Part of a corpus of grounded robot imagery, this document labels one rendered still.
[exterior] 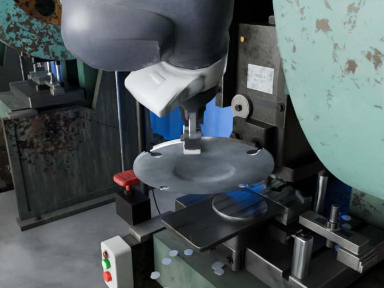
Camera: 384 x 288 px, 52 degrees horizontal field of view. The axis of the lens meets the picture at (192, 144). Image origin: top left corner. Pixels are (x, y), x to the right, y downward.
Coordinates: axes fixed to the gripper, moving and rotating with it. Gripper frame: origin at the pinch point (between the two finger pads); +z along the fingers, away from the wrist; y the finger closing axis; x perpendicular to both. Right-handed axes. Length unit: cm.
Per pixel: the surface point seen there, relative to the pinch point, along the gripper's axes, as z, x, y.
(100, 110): 134, 52, 88
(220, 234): 16.9, -5.6, -12.7
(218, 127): 187, -20, 106
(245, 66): 6.1, -11.7, 20.5
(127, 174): 39.3, 17.6, 9.6
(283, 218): 26.4, -20.9, -6.8
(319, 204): 28.8, -30.5, -2.9
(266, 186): 30.9, -18.5, 2.7
